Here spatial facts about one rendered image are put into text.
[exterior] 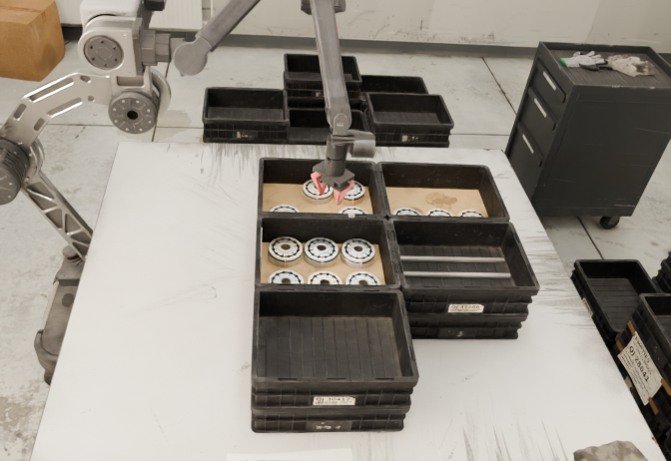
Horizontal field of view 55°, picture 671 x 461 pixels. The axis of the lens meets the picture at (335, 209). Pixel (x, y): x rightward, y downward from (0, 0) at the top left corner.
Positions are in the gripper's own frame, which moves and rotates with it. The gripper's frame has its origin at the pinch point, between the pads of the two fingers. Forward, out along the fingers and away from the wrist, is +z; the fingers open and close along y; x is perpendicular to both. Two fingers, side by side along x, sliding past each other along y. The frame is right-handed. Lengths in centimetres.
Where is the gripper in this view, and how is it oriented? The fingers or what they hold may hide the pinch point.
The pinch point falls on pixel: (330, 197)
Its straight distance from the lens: 180.9
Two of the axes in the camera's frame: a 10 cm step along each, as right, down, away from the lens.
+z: -1.1, 7.7, 6.3
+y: -7.5, -4.8, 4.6
